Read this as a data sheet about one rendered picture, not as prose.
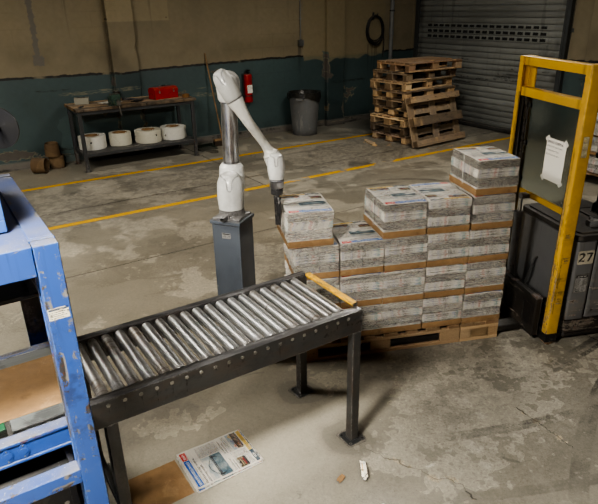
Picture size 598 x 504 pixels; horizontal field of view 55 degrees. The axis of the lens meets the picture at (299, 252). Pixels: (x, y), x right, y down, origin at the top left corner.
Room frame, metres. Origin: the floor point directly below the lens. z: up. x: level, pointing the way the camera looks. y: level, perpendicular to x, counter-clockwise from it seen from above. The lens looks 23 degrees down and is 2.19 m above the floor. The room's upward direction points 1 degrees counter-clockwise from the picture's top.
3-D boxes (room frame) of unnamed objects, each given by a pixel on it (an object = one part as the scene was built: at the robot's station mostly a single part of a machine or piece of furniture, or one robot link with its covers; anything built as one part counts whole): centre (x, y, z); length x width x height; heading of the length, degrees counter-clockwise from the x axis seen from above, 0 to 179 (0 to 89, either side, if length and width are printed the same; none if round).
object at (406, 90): (10.19, -2.05, 0.65); 1.33 x 0.94 x 1.30; 127
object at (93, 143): (8.90, 2.49, 0.55); 1.80 x 0.70 x 1.09; 123
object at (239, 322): (2.44, 0.30, 0.77); 0.47 x 0.05 x 0.05; 33
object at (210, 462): (2.35, 0.44, 0.01); 0.37 x 0.28 x 0.01; 123
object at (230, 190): (3.35, 0.41, 1.17); 0.18 x 0.16 x 0.22; 3
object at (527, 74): (4.07, -1.58, 0.97); 0.09 x 0.09 x 1.75; 11
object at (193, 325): (2.33, 0.46, 0.77); 0.47 x 0.05 x 0.05; 33
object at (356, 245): (3.52, -0.50, 0.42); 1.17 x 0.39 x 0.83; 101
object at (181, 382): (2.16, 0.27, 0.74); 1.34 x 0.05 x 0.12; 123
